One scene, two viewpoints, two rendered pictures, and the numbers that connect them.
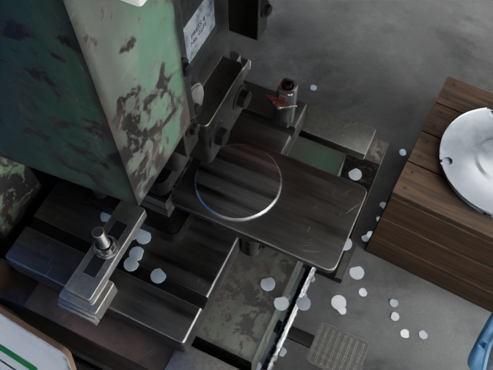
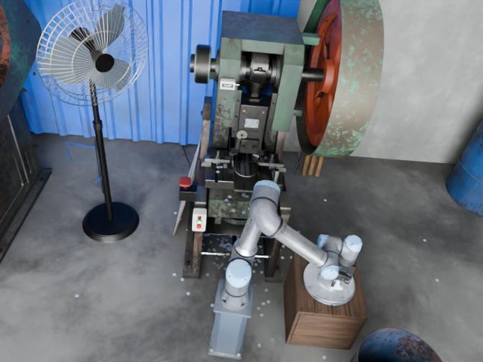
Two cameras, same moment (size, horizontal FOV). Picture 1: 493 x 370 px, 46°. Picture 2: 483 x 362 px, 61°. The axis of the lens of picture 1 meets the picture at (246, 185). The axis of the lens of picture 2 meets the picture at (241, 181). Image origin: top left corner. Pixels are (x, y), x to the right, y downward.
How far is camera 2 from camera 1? 1.78 m
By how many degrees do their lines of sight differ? 40
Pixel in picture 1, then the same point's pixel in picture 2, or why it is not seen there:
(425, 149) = not seen: hidden behind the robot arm
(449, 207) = (299, 269)
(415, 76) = (376, 284)
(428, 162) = not seen: hidden behind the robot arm
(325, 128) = (282, 197)
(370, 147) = (285, 210)
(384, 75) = (367, 272)
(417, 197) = (296, 259)
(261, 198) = (244, 174)
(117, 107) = (218, 104)
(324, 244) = (239, 187)
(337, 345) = not seen: hidden behind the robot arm
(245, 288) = (226, 193)
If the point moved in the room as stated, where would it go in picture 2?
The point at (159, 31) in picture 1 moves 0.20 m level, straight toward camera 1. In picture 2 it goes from (231, 103) to (197, 113)
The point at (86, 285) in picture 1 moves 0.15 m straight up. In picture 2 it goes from (207, 157) to (208, 136)
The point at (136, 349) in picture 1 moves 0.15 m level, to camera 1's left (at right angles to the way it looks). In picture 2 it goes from (200, 182) to (191, 166)
